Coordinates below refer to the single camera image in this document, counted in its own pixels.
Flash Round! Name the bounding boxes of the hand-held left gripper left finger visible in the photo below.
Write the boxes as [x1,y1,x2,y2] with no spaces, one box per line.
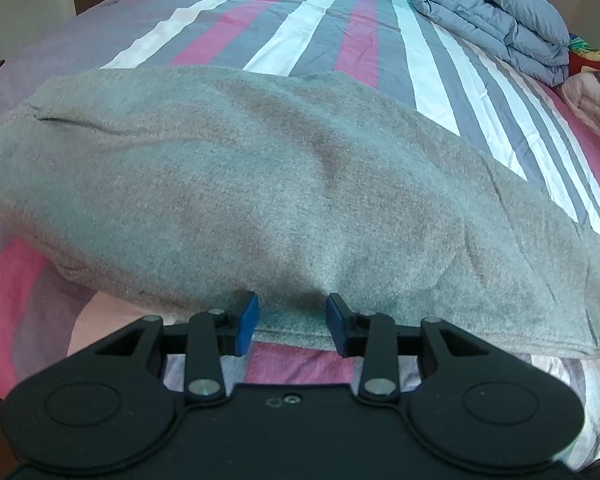
[87,291,260,404]

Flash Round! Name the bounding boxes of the folded blue-grey duvet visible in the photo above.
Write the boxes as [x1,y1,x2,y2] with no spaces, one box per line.
[409,0,572,87]

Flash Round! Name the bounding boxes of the striped bed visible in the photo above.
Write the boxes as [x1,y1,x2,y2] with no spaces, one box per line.
[0,0,600,467]

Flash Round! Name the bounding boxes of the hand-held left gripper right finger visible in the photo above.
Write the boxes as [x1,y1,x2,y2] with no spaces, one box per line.
[326,292,487,405]

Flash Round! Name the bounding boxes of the colourful folded blanket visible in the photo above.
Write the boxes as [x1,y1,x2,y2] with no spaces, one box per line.
[566,34,600,80]

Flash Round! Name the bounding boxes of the grey pants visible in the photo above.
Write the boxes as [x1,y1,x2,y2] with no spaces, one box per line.
[0,66,600,361]

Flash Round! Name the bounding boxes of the folded pink quilt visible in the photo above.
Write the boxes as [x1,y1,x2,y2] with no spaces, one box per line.
[554,71,600,147]

